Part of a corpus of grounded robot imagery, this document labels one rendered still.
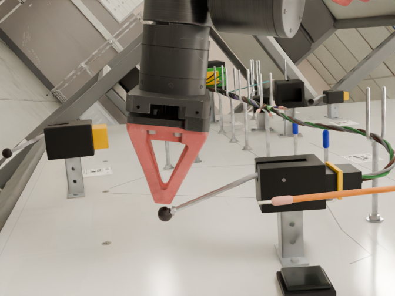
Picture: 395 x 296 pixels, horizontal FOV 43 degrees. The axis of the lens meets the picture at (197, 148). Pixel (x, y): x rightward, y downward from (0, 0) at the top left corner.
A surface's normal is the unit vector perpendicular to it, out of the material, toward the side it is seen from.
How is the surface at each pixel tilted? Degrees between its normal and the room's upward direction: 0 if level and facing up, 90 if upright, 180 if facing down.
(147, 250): 53
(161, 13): 114
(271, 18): 141
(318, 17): 90
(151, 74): 119
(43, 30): 90
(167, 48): 107
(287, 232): 98
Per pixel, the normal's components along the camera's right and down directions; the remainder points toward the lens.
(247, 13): -0.44, 0.61
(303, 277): -0.07, -0.97
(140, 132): -0.04, 0.55
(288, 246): 0.00, 0.22
